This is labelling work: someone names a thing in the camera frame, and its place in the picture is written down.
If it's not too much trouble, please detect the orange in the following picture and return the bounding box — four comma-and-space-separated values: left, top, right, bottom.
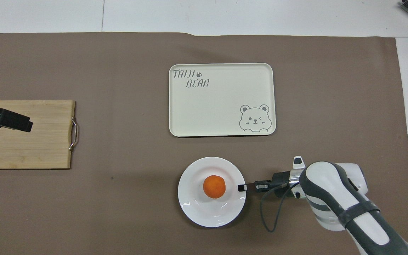
203, 175, 226, 199

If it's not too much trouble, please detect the white round plate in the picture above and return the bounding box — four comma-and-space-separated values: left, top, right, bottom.
178, 157, 247, 228

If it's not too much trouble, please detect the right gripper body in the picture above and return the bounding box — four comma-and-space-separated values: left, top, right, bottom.
266, 171, 291, 190

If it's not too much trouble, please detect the cream tray with bear print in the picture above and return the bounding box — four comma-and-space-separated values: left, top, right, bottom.
169, 63, 277, 137

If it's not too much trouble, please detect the black cable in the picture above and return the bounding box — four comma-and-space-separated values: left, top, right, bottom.
260, 181, 300, 233

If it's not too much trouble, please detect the wooden cutting board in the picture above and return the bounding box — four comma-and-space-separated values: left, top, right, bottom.
0, 100, 79, 170

